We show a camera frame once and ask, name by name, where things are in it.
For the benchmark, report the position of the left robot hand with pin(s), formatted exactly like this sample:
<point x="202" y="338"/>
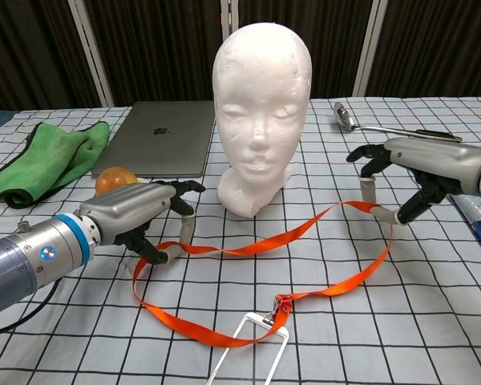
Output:
<point x="132" y="204"/>

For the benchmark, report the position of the white foam mannequin head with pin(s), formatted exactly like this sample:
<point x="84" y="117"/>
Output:
<point x="260" y="100"/>

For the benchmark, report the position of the clear white-framed badge holder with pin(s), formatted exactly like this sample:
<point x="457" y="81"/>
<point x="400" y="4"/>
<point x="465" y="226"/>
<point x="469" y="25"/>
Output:
<point x="248" y="353"/>

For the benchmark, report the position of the orange round fruit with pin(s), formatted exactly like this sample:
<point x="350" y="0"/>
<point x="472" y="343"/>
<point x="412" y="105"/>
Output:
<point x="112" y="180"/>

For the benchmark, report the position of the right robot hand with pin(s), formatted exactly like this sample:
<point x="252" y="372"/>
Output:
<point x="437" y="160"/>

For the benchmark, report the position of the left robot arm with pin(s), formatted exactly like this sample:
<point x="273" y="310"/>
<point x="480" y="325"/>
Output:
<point x="16" y="260"/>

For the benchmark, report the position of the grey laptop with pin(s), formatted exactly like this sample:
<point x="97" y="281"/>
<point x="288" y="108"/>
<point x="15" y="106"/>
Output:
<point x="152" y="136"/>

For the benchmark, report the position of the metal ladle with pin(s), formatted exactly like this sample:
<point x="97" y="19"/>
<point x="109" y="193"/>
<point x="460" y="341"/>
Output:
<point x="342" y="116"/>

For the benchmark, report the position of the green microfibre cloth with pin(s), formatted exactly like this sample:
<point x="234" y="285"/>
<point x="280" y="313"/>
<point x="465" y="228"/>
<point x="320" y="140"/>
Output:
<point x="52" y="156"/>

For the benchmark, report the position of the black folding screen white frames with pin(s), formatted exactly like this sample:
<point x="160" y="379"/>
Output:
<point x="164" y="48"/>

